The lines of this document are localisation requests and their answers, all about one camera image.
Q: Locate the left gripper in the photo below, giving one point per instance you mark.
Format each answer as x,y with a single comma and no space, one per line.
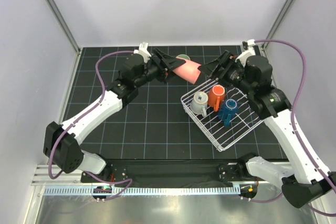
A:
169,63

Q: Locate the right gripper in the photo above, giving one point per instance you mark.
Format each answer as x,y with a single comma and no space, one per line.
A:
211,68

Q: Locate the pale green tumbler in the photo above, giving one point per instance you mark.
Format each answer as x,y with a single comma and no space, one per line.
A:
183,56

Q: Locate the pink cup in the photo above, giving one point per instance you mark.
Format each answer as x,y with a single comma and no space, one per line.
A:
188,71

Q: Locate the orange mug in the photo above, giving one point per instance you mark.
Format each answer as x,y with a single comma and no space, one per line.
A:
216,97

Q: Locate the blue mug cream inside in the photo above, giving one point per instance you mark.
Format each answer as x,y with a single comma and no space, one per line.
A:
227,111

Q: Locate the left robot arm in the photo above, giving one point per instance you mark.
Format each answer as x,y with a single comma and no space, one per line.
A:
62,141

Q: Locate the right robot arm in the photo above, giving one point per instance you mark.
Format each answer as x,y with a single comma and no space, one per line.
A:
308,178

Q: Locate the black gridded table mat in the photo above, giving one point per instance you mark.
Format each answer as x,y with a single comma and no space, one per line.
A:
154,125

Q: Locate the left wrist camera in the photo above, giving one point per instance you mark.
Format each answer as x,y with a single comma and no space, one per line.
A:
143,51

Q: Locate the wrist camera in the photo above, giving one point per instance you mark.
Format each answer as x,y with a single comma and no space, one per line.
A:
249,50
143,51

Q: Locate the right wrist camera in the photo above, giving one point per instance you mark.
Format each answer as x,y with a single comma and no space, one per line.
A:
249,50

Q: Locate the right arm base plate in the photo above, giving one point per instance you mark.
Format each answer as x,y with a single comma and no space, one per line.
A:
228,173

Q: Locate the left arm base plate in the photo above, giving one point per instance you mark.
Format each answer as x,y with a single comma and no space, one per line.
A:
118,173

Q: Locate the slotted cable duct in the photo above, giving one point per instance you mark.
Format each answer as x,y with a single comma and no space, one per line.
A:
104,190

